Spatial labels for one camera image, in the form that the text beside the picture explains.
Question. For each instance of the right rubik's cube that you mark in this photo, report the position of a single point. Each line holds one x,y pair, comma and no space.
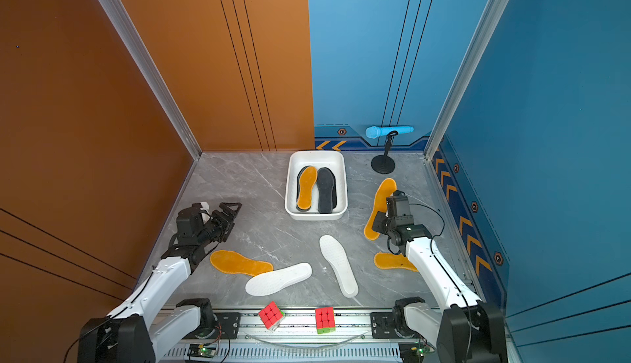
325,320

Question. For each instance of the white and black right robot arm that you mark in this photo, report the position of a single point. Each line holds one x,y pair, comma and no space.
463,328

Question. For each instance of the yellow insole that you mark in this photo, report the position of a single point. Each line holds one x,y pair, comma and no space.
383,260
385,190
306,188
231,262

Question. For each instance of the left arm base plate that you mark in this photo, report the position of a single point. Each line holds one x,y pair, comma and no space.
226,327

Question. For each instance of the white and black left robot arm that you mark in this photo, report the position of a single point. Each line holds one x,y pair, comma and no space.
129,333

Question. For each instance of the right circuit board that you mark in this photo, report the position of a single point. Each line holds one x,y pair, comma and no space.
414,354

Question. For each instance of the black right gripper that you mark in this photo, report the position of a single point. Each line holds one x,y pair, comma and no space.
378,222

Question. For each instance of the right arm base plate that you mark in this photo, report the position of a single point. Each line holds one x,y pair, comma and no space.
391,325

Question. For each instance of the left rubik's cube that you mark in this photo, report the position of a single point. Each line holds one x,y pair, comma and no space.
271,316

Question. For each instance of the black microphone stand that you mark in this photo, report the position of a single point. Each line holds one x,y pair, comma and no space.
383,163

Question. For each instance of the white insole left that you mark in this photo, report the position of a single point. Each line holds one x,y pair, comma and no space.
277,280

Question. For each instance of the blue microphone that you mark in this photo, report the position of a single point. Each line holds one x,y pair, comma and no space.
375,132

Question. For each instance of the clear curved strip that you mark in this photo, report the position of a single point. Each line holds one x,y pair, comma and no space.
310,342

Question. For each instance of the left green circuit board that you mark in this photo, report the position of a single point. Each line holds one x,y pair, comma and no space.
201,351

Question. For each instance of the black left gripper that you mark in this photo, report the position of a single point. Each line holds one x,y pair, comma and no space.
226,222

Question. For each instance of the aluminium front rail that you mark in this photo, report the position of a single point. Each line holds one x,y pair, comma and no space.
304,327

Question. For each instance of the white insole right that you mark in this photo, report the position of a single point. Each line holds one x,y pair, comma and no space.
335,254

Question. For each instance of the white rectangular storage box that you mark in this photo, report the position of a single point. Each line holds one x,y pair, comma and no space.
316,188

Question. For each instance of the rubik's cube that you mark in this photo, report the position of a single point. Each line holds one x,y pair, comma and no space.
271,316
325,320

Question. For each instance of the white insole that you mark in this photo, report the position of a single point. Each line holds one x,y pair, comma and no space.
277,280
335,254

